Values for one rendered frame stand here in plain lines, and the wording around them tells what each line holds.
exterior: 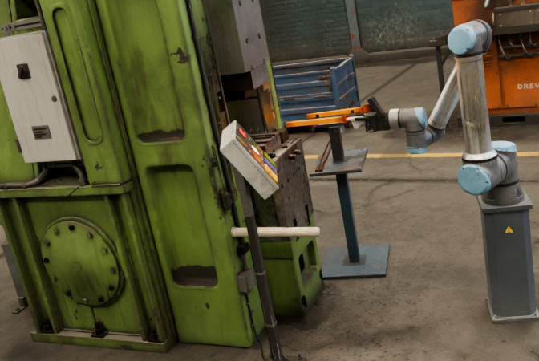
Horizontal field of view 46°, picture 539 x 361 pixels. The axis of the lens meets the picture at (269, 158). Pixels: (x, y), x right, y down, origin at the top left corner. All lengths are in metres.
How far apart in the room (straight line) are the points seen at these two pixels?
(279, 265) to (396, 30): 7.92
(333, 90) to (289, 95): 0.52
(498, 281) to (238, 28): 1.71
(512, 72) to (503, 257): 3.45
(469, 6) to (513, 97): 0.96
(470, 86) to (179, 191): 1.46
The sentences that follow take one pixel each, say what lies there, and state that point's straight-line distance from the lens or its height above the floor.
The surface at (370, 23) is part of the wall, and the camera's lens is 11.08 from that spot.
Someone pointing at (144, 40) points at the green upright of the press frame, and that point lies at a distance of 3.08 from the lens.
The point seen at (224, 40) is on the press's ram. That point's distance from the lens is 3.09.
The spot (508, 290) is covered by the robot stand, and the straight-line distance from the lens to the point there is 3.29.
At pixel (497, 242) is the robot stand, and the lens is 3.17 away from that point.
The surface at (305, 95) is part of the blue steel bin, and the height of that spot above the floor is 0.44.
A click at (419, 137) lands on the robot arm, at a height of 0.95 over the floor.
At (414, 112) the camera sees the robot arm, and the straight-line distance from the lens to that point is 3.03.
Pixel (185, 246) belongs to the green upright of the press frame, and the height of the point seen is 0.55.
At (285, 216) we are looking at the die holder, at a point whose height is 0.61.
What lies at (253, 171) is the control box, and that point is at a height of 1.05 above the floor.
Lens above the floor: 1.80
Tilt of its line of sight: 16 degrees down
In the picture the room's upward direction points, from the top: 11 degrees counter-clockwise
